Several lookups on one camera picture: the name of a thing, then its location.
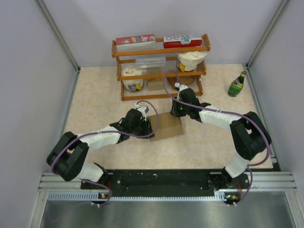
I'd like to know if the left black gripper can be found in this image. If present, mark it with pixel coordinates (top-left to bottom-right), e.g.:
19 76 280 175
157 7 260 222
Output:
130 118 154 139

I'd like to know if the brown cardboard box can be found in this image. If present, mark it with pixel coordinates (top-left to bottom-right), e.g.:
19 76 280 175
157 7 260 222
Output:
150 112 183 142

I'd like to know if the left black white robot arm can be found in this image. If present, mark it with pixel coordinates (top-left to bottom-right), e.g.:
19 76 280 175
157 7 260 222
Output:
46 105 154 188

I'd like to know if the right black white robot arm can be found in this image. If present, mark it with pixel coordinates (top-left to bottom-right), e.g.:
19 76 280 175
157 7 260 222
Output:
171 84 272 190

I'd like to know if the red white wrap box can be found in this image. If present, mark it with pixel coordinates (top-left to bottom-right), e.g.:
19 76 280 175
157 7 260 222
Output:
163 35 202 48

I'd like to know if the red white foil box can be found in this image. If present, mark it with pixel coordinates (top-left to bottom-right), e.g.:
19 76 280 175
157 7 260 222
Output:
115 34 156 52

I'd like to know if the red-brown scouring pad pack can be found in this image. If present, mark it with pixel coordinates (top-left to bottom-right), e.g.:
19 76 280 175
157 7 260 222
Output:
167 76 195 89

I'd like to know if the beige sponge pack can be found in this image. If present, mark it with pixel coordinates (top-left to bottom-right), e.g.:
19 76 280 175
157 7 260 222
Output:
147 78 163 90

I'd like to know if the lower toilet paper roll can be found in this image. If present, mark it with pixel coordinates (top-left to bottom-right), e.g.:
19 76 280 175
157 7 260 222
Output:
121 67 144 92

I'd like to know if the toilet paper roll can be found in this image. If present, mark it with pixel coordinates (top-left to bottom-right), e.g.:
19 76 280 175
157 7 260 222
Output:
176 51 208 72
121 67 144 92

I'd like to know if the upper toilet paper roll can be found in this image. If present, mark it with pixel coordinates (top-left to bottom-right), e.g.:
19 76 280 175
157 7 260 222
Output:
176 51 208 72

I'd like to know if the orange wooden shelf rack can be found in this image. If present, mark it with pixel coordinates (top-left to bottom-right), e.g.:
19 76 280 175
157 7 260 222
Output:
112 34 211 101

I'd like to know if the clear plastic container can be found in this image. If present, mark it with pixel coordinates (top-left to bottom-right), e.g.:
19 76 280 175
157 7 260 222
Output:
135 57 166 69

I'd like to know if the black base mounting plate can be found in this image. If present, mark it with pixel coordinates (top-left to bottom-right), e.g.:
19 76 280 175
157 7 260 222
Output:
80 169 251 197

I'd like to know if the green glass bottle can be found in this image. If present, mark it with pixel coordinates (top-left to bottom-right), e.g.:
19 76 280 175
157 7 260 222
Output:
228 71 247 97

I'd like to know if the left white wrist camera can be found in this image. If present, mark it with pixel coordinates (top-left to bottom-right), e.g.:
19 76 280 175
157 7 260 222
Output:
135 103 149 118

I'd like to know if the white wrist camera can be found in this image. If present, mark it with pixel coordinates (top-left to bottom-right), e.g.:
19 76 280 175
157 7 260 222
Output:
174 82 188 91
135 103 149 118

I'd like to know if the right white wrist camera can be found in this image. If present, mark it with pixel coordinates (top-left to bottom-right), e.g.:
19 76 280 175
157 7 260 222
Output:
174 82 188 91

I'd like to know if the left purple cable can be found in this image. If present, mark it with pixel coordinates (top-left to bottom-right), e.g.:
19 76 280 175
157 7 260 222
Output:
50 100 160 208

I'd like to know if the purple cable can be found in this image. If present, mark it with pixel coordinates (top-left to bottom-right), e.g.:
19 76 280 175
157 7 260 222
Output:
50 100 160 208
163 70 271 207

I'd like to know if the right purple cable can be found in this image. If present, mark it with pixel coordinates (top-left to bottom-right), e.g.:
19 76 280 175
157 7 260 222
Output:
163 70 271 207

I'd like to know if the grey slotted cable duct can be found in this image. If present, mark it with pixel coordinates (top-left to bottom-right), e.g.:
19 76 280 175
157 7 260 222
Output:
48 189 240 202

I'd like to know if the aluminium frame rail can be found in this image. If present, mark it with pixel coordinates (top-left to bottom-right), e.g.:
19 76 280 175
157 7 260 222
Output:
38 172 297 191

